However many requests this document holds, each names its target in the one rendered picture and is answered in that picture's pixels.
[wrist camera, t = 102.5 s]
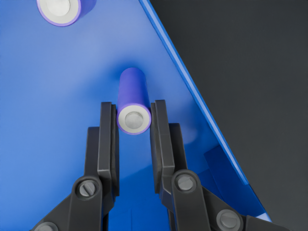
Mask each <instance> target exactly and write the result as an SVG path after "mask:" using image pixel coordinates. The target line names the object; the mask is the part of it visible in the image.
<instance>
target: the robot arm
mask: <svg viewBox="0 0 308 231"><path fill-rule="evenodd" d="M151 114H152V123H151V125H150V145H151V155H152V166H153V176H154V191H155V194H159V199H161V204H163V205H164V206H165V207H166V208H167V214H168V222H169V230H170V231H291V230H290V229H289V228H287V227H285V226H282V225H279V224H276V223H272V222H269V221H266V220H263V219H259V218H256V217H253V216H250V215H247V216H245V215H242V214H239V213H238V212H237V211H236V210H235V209H234V208H232V207H231V206H230V205H228V204H227V203H226V202H224V201H223V200H221V199H220V198H219V197H217V196H216V195H215V194H213V193H212V192H211V191H209V190H208V189H207V188H205V187H204V186H202V185H201V181H200V179H199V177H198V175H197V174H196V173H195V172H193V171H192V170H189V169H188V166H187V159H186V154H185V149H184V144H183V138H182V132H181V126H180V123H168V116H167V110H166V103H165V99H162V100H154V103H151ZM116 196H120V161H119V129H118V126H117V124H116V104H112V102H101V107H100V125H99V126H92V127H88V131H87V141H86V152H85V162H84V174H83V176H82V177H80V178H78V179H77V180H76V181H75V182H74V184H73V186H72V190H71V193H70V194H69V195H68V196H67V197H66V198H65V199H64V200H62V201H61V202H60V203H59V204H58V205H57V206H56V207H55V208H54V209H52V210H51V211H50V212H49V213H48V214H47V215H46V216H45V217H44V218H43V219H42V220H40V221H39V222H38V223H37V224H36V225H35V226H34V227H33V229H31V230H29V231H108V230H109V212H110V211H111V210H112V209H113V207H114V204H115V202H116Z"/></svg>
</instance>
